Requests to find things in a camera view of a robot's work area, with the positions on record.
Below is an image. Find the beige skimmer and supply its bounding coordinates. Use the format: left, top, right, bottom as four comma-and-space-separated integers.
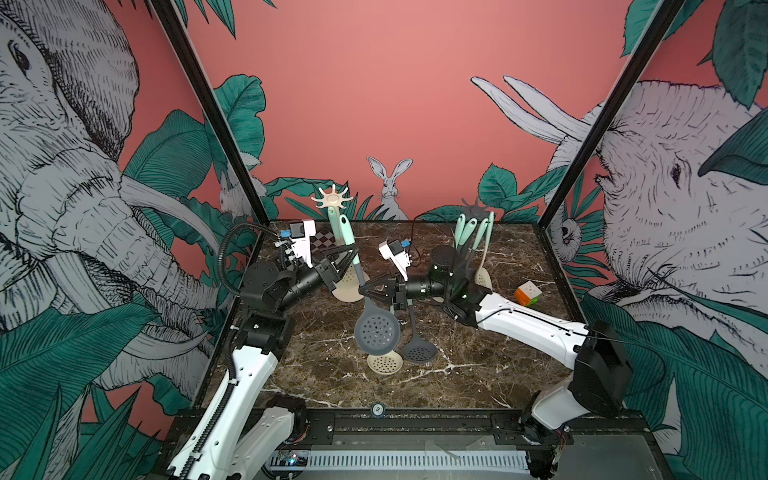
366, 351, 404, 376
454, 214, 466, 249
474, 211, 495, 289
327, 205, 365, 285

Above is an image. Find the grey skimmer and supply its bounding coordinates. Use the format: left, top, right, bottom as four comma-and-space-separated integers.
339, 214, 400, 355
457, 218, 477, 250
471, 217, 489, 251
402, 304, 438, 365

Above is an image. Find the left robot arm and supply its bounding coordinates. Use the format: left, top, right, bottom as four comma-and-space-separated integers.
166, 219, 359, 479

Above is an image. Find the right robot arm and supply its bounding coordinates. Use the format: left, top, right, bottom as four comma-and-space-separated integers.
356, 240, 633, 442

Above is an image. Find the beige utensil rack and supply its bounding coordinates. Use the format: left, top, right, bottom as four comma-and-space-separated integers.
311, 185, 372, 304

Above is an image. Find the black white checkerboard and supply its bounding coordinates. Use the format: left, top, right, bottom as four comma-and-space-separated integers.
312, 228, 337, 252

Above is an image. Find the colourful puzzle cube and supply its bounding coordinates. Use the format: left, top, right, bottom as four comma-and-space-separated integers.
514, 281, 542, 306

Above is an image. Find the white vent strip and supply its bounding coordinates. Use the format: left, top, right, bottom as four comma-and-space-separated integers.
266, 450, 529, 473

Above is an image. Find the small circuit board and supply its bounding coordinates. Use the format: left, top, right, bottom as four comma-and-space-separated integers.
273, 450, 309, 470

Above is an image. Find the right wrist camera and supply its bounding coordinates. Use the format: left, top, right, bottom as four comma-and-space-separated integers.
378, 239, 412, 281

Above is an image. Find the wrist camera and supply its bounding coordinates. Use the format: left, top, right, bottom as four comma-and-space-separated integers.
378, 239, 412, 281
275, 220, 316, 267

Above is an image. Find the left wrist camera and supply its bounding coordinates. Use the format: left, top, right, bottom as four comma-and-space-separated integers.
275, 220, 316, 267

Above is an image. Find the black front rail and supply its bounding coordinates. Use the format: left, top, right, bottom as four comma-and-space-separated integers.
173, 407, 649, 448

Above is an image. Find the left black frame post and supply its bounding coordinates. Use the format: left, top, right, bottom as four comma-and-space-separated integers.
150, 0, 270, 226

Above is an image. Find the black frame post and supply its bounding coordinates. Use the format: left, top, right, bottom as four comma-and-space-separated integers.
537, 0, 685, 230
150, 0, 270, 226

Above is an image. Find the right black frame post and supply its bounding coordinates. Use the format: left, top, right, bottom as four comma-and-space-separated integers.
537, 0, 685, 230

